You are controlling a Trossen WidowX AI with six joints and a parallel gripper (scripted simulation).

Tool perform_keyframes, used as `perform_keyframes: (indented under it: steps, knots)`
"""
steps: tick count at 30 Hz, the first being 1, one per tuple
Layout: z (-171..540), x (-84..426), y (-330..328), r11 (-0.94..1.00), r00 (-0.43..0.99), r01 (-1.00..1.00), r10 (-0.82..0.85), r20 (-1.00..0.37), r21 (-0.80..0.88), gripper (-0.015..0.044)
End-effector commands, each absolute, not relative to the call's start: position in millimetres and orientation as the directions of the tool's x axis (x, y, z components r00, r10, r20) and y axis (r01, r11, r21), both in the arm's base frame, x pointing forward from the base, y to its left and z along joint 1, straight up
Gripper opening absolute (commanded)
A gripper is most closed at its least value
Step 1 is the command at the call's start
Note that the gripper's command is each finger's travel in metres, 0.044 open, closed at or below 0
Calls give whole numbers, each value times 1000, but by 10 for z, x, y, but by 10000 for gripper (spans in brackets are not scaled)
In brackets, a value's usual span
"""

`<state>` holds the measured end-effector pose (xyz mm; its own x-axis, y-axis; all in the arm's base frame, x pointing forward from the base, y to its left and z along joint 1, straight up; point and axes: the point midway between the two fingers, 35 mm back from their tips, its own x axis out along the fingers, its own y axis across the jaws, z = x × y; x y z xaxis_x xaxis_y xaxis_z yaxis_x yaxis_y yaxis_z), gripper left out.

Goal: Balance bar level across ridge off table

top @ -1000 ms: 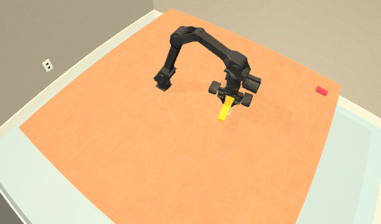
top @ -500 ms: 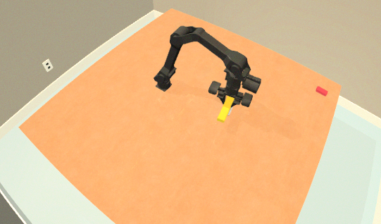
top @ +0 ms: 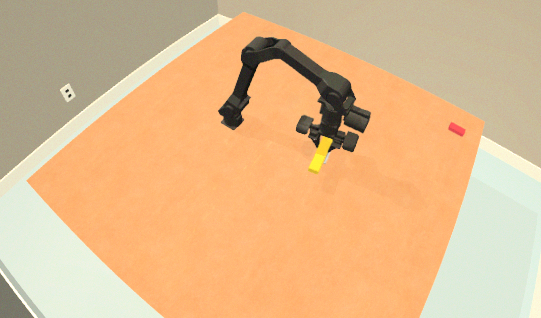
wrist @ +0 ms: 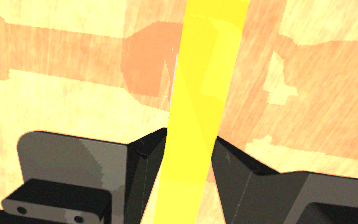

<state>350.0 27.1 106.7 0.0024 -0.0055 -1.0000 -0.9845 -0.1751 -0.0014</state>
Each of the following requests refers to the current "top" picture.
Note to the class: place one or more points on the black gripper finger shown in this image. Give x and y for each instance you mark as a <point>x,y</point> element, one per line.
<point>333,146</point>
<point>316,140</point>

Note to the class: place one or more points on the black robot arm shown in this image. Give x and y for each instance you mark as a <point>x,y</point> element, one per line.
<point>333,87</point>

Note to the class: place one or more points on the yellow bar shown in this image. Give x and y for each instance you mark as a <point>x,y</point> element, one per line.
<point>320,156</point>

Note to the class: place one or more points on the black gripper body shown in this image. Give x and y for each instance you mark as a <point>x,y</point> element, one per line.
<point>328,130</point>

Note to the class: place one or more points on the red flat bar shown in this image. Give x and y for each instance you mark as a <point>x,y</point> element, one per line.
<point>456,129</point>

